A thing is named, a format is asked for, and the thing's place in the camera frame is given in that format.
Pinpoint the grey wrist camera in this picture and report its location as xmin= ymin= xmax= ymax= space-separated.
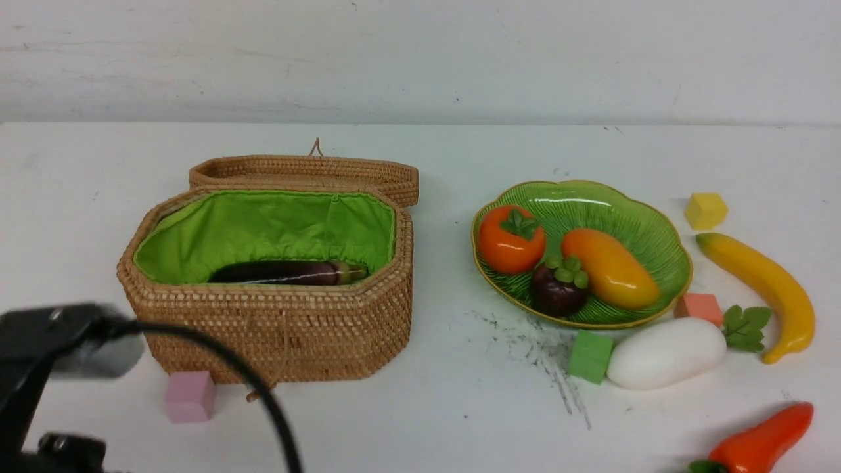
xmin=50 ymin=302 xmax=145 ymax=380

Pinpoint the pink foam cube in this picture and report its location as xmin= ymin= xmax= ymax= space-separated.
xmin=165 ymin=371 xmax=216 ymax=424

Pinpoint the orange toy carrot with leaves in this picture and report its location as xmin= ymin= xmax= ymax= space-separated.
xmin=688 ymin=401 xmax=815 ymax=472

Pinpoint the green foam cube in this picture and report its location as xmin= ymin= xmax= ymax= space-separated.
xmin=566 ymin=330 xmax=614 ymax=384

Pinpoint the yellow foam cube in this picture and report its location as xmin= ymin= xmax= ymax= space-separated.
xmin=684 ymin=192 xmax=728 ymax=231

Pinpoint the yellow orange toy mango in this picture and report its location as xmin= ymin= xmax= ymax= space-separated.
xmin=560 ymin=228 xmax=660 ymax=311

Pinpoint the white toy radish with leaves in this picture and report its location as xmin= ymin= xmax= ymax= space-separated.
xmin=606 ymin=305 xmax=773 ymax=390

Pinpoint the green ribbed glass plate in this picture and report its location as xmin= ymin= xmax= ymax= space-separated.
xmin=471 ymin=180 xmax=694 ymax=330

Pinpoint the dark purple toy mangosteen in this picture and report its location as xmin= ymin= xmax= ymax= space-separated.
xmin=530 ymin=256 xmax=591 ymax=319

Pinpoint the orange foam cube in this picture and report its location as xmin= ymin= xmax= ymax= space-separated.
xmin=673 ymin=292 xmax=723 ymax=327

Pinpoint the woven wicker basket lid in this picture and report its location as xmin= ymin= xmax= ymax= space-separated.
xmin=189 ymin=140 xmax=420 ymax=208

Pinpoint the purple toy eggplant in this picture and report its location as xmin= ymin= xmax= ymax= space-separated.
xmin=207 ymin=260 xmax=369 ymax=286

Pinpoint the black cable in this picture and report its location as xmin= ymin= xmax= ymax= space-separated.
xmin=122 ymin=319 xmax=304 ymax=473

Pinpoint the orange toy persimmon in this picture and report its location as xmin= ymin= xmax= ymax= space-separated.
xmin=477 ymin=206 xmax=547 ymax=275

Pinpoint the woven wicker basket green lining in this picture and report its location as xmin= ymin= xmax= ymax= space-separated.
xmin=116 ymin=187 xmax=415 ymax=403

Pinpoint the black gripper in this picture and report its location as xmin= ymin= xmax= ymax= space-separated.
xmin=1 ymin=303 xmax=106 ymax=472

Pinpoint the yellow toy banana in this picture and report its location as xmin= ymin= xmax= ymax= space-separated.
xmin=694 ymin=233 xmax=816 ymax=365

